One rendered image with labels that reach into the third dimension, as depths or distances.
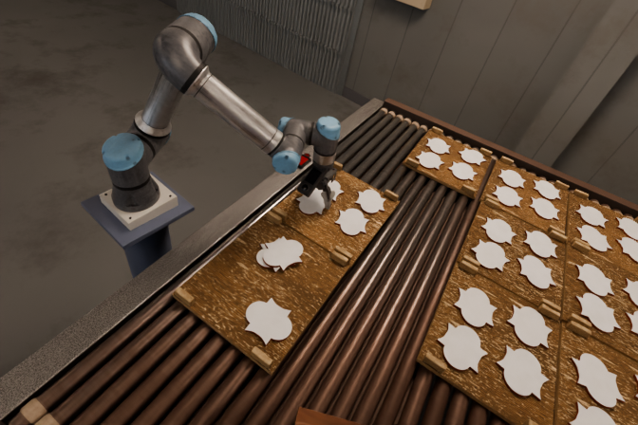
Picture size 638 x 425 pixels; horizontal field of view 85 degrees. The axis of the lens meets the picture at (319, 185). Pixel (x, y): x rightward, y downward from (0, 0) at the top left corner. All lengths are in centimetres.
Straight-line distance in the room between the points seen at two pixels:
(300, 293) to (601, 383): 87
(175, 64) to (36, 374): 78
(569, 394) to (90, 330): 126
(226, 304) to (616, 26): 294
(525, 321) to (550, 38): 251
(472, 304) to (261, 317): 65
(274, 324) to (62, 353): 50
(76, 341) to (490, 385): 105
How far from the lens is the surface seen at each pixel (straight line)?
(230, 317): 103
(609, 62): 324
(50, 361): 110
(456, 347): 114
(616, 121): 353
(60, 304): 232
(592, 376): 136
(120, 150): 123
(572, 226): 185
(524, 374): 122
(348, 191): 142
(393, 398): 104
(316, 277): 112
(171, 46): 97
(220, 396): 98
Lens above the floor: 185
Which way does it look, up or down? 41 degrees down
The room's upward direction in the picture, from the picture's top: 13 degrees clockwise
